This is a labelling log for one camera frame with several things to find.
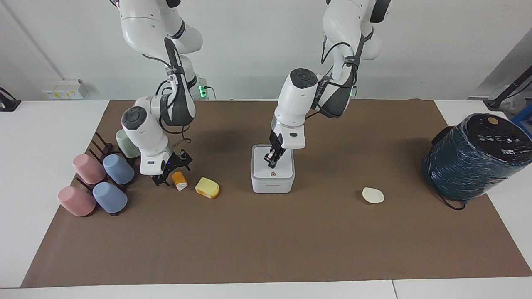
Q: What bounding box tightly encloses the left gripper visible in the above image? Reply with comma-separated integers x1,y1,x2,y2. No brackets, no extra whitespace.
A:
264,130,288,169

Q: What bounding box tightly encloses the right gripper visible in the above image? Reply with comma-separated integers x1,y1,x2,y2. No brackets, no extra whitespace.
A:
151,149,193,186

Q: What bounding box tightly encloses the orange and white trash piece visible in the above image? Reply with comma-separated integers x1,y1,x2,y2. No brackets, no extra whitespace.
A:
172,171,189,191

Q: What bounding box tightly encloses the small white square bin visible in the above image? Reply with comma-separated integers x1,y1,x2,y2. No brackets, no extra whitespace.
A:
251,144,296,194

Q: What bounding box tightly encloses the yellow sponge piece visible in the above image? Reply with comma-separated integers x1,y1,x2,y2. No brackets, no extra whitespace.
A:
195,177,220,199

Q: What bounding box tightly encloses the green cup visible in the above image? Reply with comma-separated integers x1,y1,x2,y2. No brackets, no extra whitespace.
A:
115,129,141,159

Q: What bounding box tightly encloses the blue cup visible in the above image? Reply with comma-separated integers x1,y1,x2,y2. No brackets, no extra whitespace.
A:
102,154,136,186
92,181,128,214

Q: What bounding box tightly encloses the black cup rack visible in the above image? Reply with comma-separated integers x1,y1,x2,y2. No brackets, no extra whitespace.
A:
74,132,138,217

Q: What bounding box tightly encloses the pink cup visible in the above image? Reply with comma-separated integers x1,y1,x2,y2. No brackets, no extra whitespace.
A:
72,154,107,185
57,186,97,218

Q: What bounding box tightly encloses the cream toy slice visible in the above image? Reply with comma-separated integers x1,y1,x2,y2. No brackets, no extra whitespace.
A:
362,186,386,205

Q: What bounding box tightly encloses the black stand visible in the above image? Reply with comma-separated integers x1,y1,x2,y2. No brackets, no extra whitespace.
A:
0,87,22,112
483,66,532,111

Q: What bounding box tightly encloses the dark teal plastic-wrapped cylinder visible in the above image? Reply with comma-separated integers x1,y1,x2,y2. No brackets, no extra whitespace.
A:
421,113,532,203

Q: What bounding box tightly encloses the black cable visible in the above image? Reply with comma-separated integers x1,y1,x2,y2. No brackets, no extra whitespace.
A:
305,32,367,123
432,183,467,211
155,77,192,146

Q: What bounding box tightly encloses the white wall socket box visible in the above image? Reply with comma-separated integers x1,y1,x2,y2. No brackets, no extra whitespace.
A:
41,78,89,100

